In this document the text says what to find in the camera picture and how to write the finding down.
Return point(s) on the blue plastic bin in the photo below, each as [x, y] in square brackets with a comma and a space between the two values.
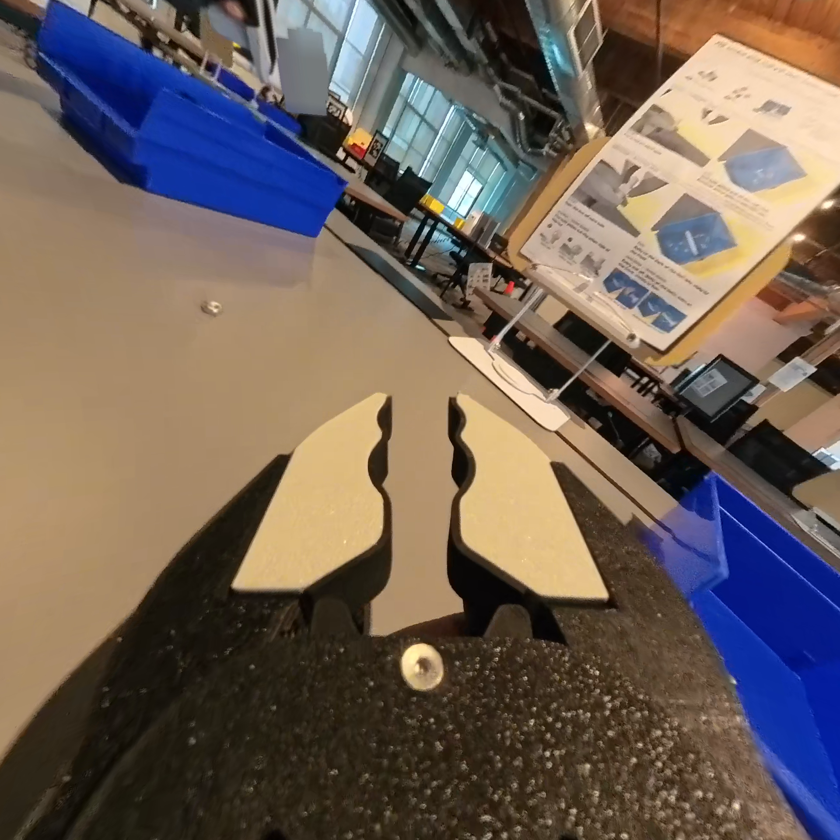
[775, 617]
[184, 131]

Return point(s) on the small black monitor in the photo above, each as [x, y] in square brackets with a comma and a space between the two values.
[715, 387]

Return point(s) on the white poster stand base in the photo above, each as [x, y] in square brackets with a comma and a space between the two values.
[505, 381]

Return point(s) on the steel hex bolt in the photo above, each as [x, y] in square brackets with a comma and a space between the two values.
[210, 307]

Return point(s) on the white instruction poster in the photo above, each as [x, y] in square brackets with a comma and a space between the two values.
[696, 197]

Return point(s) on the metal ventilation duct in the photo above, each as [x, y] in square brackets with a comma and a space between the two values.
[571, 59]

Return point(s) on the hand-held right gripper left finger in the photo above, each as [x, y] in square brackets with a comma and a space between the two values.
[322, 512]

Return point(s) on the black desk mat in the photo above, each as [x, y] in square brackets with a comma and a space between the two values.
[400, 282]

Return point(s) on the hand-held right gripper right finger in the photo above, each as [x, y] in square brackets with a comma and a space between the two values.
[525, 512]

